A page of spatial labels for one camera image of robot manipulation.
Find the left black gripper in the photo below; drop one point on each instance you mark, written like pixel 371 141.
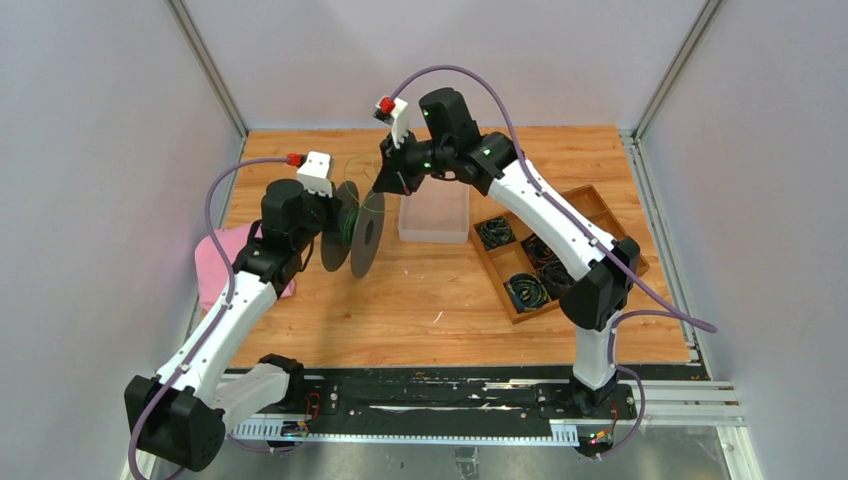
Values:
pixel 332 206

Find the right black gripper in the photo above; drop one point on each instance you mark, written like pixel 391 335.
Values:
pixel 394 177

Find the dark grey perforated spool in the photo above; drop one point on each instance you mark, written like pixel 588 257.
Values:
pixel 355 230

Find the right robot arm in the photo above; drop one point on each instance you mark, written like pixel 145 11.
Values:
pixel 601 266

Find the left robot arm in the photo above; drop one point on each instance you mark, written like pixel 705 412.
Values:
pixel 183 414

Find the translucent plastic tray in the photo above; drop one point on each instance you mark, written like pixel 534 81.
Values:
pixel 439 212

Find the pink cloth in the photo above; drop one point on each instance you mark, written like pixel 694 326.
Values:
pixel 210 269

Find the wooden compartment tray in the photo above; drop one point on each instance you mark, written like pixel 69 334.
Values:
pixel 506 261

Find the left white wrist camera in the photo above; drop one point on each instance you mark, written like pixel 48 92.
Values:
pixel 315 174

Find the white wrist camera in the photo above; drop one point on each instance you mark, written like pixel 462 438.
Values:
pixel 393 112
pixel 315 174

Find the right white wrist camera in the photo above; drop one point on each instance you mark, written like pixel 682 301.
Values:
pixel 393 112

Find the coiled cable blue green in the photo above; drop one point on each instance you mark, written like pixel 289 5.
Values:
pixel 494 233

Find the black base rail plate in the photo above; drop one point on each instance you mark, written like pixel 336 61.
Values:
pixel 499 402

